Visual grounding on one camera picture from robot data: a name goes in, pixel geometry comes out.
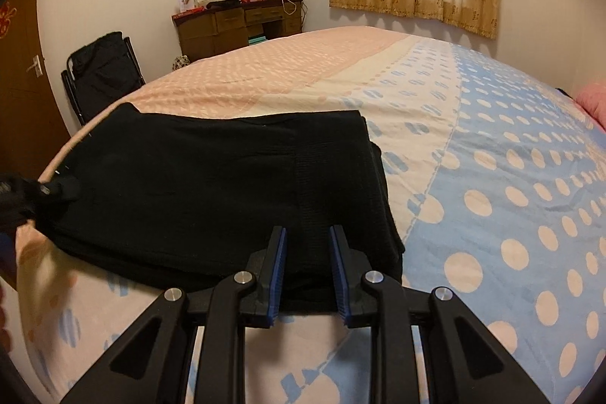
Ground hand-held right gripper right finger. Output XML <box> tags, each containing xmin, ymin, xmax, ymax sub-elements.
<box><xmin>328</xmin><ymin>224</ymin><xmax>552</xmax><ymax>404</ymax></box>

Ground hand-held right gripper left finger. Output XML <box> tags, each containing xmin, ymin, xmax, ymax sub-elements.
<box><xmin>59</xmin><ymin>225</ymin><xmax>289</xmax><ymax>404</ymax></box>

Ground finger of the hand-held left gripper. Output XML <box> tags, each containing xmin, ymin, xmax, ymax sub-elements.
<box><xmin>29</xmin><ymin>174</ymin><xmax>81</xmax><ymax>215</ymax></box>

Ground black pants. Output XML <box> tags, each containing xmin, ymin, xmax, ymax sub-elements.
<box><xmin>35</xmin><ymin>102</ymin><xmax>405</xmax><ymax>312</ymax></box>

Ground brown wooden door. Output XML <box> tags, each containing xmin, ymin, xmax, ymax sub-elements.
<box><xmin>0</xmin><ymin>0</ymin><xmax>72</xmax><ymax>197</ymax></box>

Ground black folding chair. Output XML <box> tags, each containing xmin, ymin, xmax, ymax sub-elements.
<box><xmin>61</xmin><ymin>31</ymin><xmax>147</xmax><ymax>126</ymax></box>

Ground red door ornament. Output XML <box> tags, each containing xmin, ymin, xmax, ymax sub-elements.
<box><xmin>0</xmin><ymin>4</ymin><xmax>18</xmax><ymax>38</ymax></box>

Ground bed with pastel bedspread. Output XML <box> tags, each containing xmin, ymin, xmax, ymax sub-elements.
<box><xmin>14</xmin><ymin>25</ymin><xmax>606</xmax><ymax>404</ymax></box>

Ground brown wooden desk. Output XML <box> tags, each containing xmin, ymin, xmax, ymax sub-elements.
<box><xmin>172</xmin><ymin>0</ymin><xmax>304</xmax><ymax>63</ymax></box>

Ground pink pillow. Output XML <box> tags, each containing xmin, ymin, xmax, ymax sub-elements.
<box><xmin>570</xmin><ymin>80</ymin><xmax>606</xmax><ymax>125</ymax></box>

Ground white cable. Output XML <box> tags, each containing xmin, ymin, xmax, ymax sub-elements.
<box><xmin>278</xmin><ymin>0</ymin><xmax>307</xmax><ymax>20</ymax></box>

